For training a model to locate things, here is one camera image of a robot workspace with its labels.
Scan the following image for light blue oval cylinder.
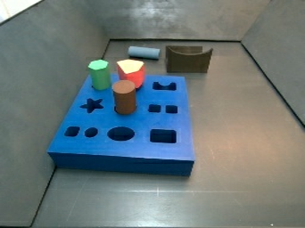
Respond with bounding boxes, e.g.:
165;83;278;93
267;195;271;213
127;46;159;60

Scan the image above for blue foam shape-sorter board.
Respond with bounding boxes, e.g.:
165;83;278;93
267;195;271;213
48;76;195;176

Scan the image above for dark curved cradle fixture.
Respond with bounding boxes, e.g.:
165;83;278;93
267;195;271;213
165;45;212;73

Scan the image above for brown round cylinder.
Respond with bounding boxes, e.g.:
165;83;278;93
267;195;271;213
112;80;136;115

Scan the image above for red pentagonal prism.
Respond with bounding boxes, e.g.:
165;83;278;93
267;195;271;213
116;59;145;88

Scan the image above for green hexagonal prism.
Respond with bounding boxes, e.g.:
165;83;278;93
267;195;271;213
88;60;111;90

